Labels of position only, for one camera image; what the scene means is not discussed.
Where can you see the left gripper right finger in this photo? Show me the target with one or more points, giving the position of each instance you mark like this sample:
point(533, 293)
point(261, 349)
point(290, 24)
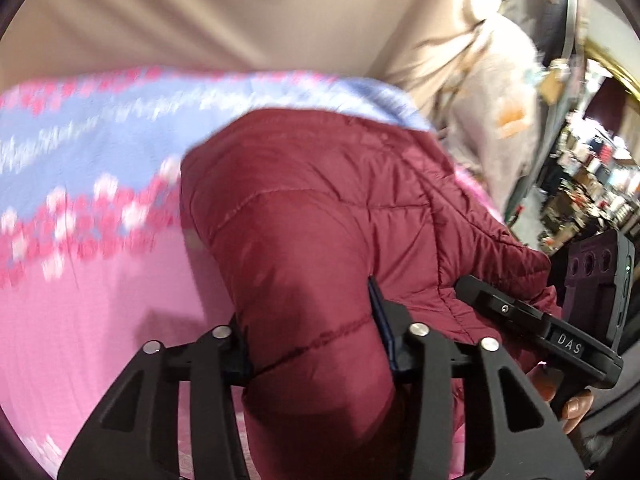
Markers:
point(510, 432)

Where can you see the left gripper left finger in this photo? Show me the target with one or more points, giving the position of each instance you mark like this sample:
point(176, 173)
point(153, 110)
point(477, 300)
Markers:
point(133, 431)

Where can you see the maroon quilted puffer jacket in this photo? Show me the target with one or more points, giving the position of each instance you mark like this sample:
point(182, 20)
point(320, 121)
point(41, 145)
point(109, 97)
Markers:
point(300, 210)

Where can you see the cluttered shelf with items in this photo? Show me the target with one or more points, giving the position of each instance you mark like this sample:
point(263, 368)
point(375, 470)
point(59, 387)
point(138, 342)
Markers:
point(591, 179)

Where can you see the pink rose floral bedsheet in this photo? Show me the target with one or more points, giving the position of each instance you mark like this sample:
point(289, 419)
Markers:
point(95, 260)

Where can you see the hanging cream floral cloth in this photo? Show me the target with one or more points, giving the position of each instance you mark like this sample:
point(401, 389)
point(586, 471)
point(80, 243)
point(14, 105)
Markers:
point(488, 108)

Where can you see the yellow paper tag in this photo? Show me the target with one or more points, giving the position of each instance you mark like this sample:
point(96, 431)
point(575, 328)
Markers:
point(555, 78)

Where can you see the beige curtain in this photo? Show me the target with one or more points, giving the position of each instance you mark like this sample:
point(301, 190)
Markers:
point(399, 41)

